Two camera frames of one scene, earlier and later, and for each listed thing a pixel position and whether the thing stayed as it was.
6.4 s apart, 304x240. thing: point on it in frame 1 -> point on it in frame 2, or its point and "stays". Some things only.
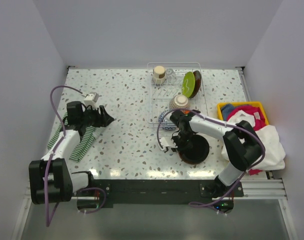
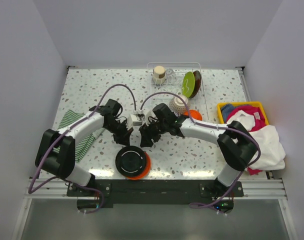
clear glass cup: (170, 76) stays
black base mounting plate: (164, 190) stays
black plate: (197, 151) -> (130, 161)
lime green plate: (188, 84) stays
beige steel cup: (159, 73) stays
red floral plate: (198, 82) stays
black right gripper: (181, 149) -> (147, 135)
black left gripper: (103, 119) -> (124, 139)
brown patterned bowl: (179, 101) stays
